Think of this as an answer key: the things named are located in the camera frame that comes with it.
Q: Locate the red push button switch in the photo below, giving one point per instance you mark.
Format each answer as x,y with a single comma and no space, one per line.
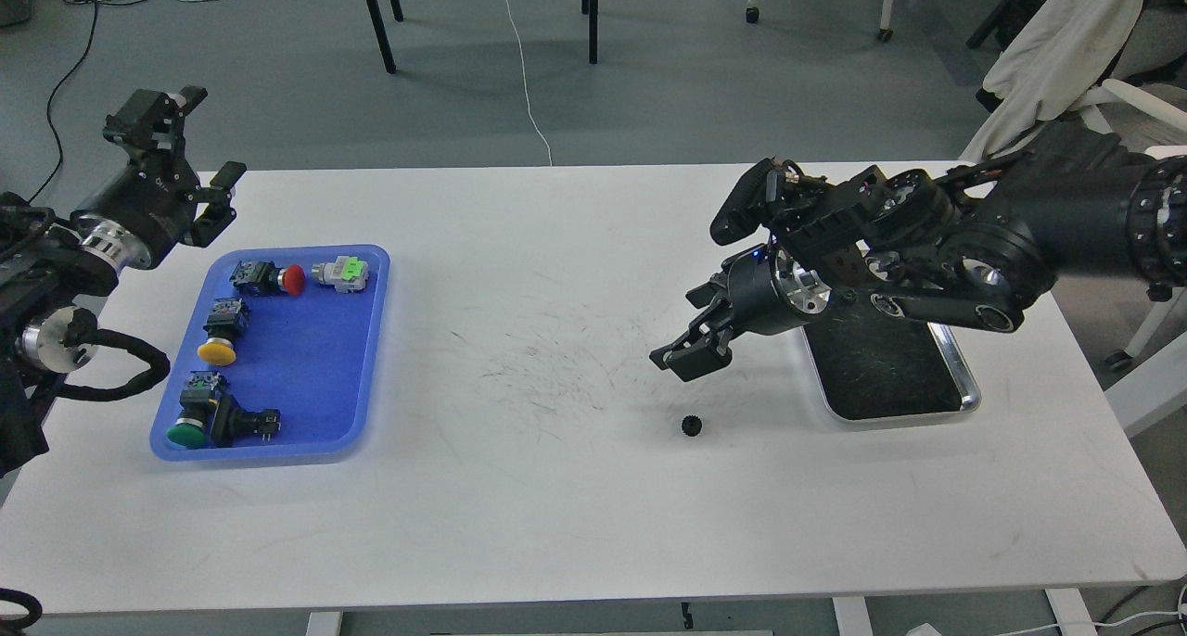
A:
257,278

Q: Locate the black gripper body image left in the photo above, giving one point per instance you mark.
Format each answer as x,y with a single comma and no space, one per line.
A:
138,217

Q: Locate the black switch module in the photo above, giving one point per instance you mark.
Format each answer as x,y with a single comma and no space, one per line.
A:
232,422

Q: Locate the blue plastic tray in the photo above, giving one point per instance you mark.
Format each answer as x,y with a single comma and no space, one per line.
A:
311,357

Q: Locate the yellow push button switch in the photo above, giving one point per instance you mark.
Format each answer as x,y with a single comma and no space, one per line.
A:
226,323

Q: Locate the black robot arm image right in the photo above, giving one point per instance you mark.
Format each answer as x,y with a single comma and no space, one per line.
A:
973,248

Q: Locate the white chair with beige cloth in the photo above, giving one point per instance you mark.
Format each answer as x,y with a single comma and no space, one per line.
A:
1064,50

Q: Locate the small black gear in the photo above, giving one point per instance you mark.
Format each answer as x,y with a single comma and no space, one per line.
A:
691,426

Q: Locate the green push button switch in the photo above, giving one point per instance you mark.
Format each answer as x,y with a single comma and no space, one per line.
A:
200,400

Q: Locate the black table legs background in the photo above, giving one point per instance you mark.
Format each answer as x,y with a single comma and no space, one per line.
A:
439,12

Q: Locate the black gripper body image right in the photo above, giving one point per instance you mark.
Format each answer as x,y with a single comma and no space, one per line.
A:
769,292

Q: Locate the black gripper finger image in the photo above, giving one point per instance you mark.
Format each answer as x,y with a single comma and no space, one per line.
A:
701,350
713,300
152,123
217,198

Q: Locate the silver metal tray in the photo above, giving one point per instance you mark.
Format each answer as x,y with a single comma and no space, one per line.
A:
873,371

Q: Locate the green grey connector switch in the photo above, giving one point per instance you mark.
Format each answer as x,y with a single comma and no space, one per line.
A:
345,274

